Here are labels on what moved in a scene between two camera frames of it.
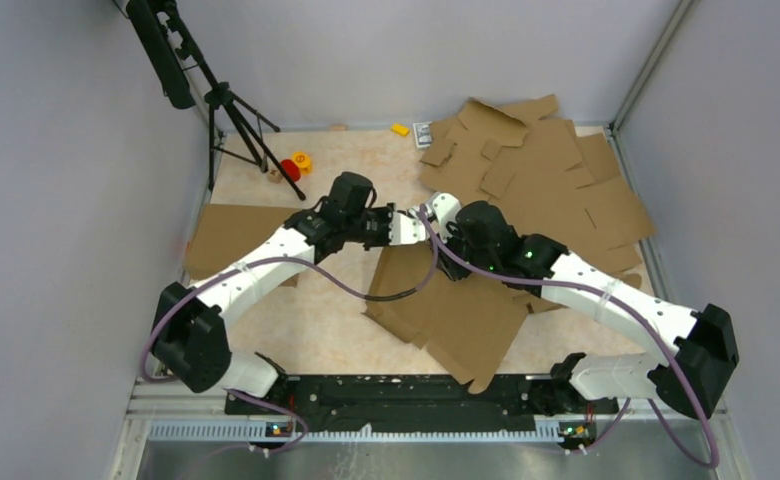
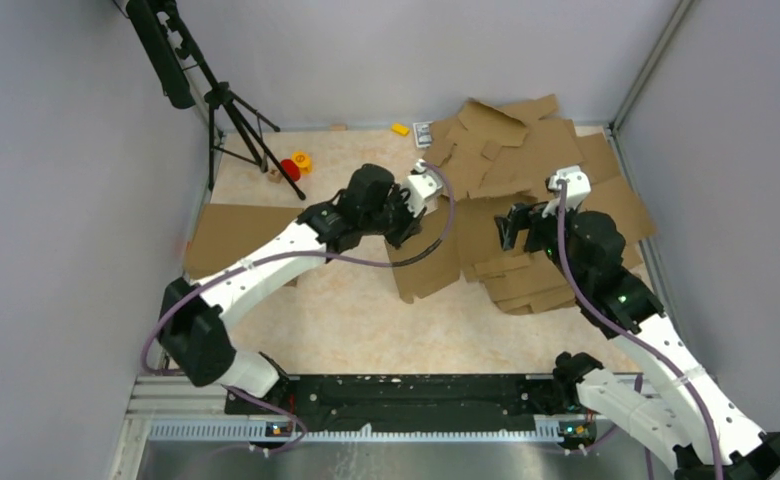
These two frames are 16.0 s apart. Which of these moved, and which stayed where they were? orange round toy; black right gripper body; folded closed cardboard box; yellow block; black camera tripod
Moved: black right gripper body
Stayed: folded closed cardboard box; yellow block; black camera tripod; orange round toy
